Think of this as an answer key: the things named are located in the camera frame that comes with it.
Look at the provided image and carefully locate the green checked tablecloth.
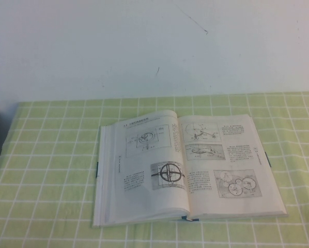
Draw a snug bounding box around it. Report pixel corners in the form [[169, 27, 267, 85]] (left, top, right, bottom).
[[0, 90, 309, 248]]

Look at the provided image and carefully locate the book with diagrams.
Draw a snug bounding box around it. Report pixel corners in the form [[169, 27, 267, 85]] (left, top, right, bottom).
[[92, 110, 289, 227]]

